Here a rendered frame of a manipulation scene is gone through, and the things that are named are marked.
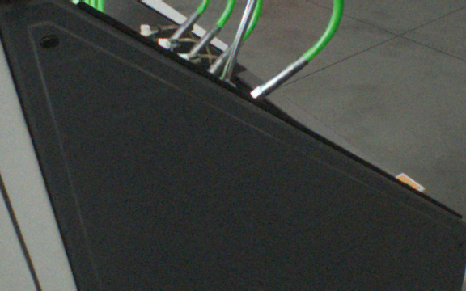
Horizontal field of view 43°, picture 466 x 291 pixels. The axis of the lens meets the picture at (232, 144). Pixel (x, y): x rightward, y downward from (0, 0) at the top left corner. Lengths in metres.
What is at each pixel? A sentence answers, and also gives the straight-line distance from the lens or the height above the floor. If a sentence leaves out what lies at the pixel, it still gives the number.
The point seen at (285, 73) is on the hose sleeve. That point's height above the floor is 1.18.
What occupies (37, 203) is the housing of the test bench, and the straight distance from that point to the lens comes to 0.51.
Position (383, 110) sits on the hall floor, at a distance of 3.07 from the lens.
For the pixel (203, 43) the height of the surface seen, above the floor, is 1.13.
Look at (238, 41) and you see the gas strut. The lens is 0.56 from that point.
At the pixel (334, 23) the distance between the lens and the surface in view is 0.87.
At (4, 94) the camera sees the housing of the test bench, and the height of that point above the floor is 1.39.
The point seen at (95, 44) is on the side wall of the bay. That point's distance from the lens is 0.46.
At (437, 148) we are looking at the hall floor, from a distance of 2.84.
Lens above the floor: 1.59
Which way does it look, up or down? 34 degrees down
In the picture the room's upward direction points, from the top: 4 degrees counter-clockwise
